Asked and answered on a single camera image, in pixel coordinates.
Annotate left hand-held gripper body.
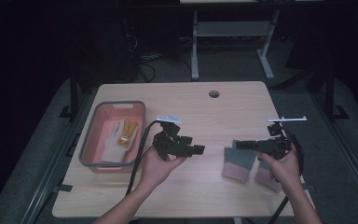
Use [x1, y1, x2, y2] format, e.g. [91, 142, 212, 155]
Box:
[152, 114, 194, 161]

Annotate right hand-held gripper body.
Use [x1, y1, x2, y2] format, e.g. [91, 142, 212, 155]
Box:
[256, 116, 308, 161]

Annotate grey and pink fingerless glove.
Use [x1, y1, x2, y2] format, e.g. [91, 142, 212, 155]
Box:
[222, 146, 259, 184]
[255, 158, 283, 193]

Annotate beige glove with bear print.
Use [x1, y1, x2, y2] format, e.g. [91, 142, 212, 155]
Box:
[111, 119, 139, 157]

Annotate pink basin with grey rim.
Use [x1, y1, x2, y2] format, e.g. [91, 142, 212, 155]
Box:
[78, 100, 147, 175]

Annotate person's right hand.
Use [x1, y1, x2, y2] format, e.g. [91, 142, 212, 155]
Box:
[255, 145, 302, 189]

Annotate person's left hand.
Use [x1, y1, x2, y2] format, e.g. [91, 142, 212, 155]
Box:
[138, 148, 188, 194]

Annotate right hand-held gripper black cable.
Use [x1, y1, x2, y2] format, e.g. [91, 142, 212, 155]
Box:
[268, 125, 306, 224]

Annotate hand-held gripper black cable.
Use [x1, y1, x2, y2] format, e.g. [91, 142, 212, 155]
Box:
[125, 119, 162, 195]
[268, 125, 306, 224]

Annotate left hand-held gripper black cable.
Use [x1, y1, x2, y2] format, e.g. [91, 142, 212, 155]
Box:
[125, 119, 162, 195]

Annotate black metal stand post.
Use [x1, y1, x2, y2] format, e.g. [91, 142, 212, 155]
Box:
[324, 64, 351, 122]
[59, 68, 80, 119]

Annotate black floor cables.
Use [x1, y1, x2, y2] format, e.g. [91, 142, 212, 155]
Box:
[122, 34, 194, 83]

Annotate grey metal desk frame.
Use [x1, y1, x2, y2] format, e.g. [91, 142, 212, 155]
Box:
[190, 8, 281, 81]

